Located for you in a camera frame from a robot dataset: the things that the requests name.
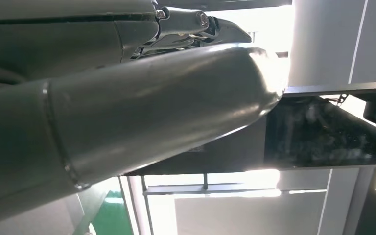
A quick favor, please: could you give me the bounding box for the black scanner column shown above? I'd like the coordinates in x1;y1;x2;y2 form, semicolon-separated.
124;81;376;177

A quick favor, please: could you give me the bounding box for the dark window frame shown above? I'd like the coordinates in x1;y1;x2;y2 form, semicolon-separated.
141;173;328;235

